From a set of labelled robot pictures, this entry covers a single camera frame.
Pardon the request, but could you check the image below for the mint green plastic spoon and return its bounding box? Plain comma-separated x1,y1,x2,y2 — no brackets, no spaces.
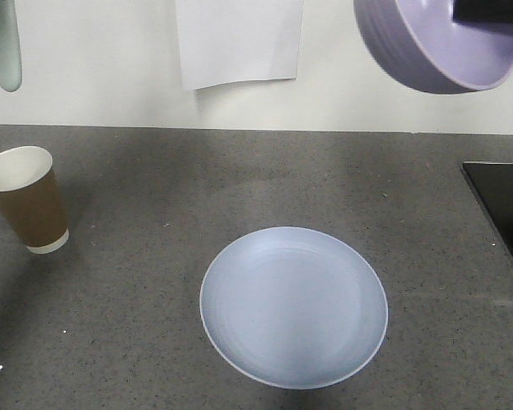
0,0,22,92

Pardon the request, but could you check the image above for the brown paper cup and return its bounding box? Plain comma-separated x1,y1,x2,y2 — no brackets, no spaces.
0,146,69,255

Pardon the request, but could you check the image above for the black gas stove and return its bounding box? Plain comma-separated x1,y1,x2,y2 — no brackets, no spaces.
462,161,513,258

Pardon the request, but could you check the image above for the light blue plate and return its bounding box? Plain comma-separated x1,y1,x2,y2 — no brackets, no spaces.
199,226,389,390

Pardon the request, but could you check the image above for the white paper on wall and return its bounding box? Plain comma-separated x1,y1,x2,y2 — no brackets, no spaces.
175,0,304,90

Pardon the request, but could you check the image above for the purple plastic bowl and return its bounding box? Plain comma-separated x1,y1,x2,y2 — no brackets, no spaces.
353,1,513,95

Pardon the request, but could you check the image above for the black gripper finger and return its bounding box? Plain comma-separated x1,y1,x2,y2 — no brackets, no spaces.
453,0,513,24

